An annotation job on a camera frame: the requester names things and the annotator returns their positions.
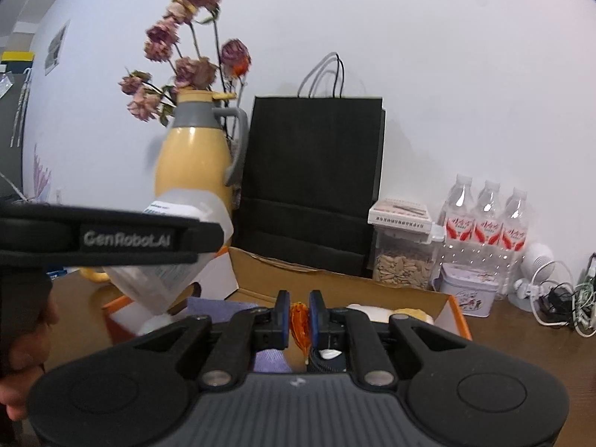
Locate wall picture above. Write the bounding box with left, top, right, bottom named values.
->
left=44, top=19, right=70, bottom=75

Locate purple flower wall sticker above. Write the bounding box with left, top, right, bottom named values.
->
left=32, top=144, right=53, bottom=203

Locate yellow and white plush toy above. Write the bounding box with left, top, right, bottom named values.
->
left=347, top=304, right=436, bottom=324

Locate person's left hand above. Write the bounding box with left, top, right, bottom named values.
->
left=0, top=293, right=59, bottom=422

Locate black charger with cable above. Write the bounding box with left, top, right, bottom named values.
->
left=547, top=284, right=580, bottom=331

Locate black paper bag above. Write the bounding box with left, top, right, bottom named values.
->
left=233, top=52, right=387, bottom=279

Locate clear folded umbrella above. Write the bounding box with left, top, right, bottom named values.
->
left=10, top=69, right=32, bottom=147

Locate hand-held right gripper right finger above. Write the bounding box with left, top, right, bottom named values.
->
left=308, top=289, right=470, bottom=389

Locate braided black cable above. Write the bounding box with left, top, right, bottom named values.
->
left=310, top=347, right=346, bottom=374

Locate small white desk fan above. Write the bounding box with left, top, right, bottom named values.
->
left=507, top=242, right=571, bottom=314

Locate yellow thermos jug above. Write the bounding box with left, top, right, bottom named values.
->
left=153, top=89, right=250, bottom=247

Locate translucent labelled plastic container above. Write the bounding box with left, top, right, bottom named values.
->
left=106, top=188, right=234, bottom=318

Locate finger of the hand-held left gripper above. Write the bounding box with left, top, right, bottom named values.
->
left=194, top=220, right=225, bottom=264

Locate lavender tin box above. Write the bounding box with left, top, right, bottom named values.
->
left=432, top=262, right=498, bottom=318

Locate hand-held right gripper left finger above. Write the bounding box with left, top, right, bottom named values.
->
left=109, top=289, right=292, bottom=392

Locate dried rose bouquet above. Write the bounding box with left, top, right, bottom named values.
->
left=118, top=0, right=252, bottom=140

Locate red cardboard box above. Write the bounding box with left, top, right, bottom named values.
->
left=101, top=246, right=473, bottom=364

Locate yellow mug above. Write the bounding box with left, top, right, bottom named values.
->
left=77, top=264, right=115, bottom=286

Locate flat printed box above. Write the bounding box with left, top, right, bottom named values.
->
left=368, top=194, right=431, bottom=224

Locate clear water bottle red label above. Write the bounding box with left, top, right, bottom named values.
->
left=498, top=187, right=529, bottom=301
left=437, top=173, right=476, bottom=266
left=472, top=179, right=504, bottom=266

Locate clear seed container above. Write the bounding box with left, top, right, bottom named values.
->
left=370, top=216, right=447, bottom=290

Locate dark grey refrigerator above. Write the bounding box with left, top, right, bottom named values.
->
left=0, top=49, right=35, bottom=203

